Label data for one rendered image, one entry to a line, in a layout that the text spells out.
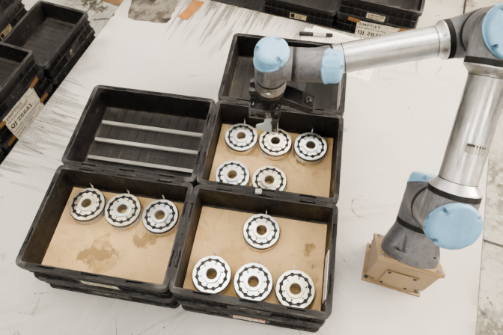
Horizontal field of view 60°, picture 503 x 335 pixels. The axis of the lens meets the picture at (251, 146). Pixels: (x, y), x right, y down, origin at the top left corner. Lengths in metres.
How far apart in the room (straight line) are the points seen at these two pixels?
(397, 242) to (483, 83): 0.46
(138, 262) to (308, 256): 0.47
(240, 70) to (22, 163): 0.83
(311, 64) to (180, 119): 0.65
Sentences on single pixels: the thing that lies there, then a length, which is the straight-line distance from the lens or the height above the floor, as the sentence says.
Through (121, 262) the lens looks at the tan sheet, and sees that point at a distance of 1.30.
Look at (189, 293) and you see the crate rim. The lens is 1.13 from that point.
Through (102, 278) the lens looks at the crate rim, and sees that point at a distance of 1.19.
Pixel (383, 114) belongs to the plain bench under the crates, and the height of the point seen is 0.70.
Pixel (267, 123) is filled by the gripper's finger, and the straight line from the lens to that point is 1.17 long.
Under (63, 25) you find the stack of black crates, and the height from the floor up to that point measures 0.38.
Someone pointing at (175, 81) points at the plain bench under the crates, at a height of 0.70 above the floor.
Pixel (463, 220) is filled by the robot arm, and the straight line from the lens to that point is 1.06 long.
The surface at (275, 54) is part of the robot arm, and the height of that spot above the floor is 1.35.
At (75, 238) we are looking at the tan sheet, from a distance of 1.36.
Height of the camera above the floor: 2.02
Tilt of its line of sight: 58 degrees down
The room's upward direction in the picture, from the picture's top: 1 degrees counter-clockwise
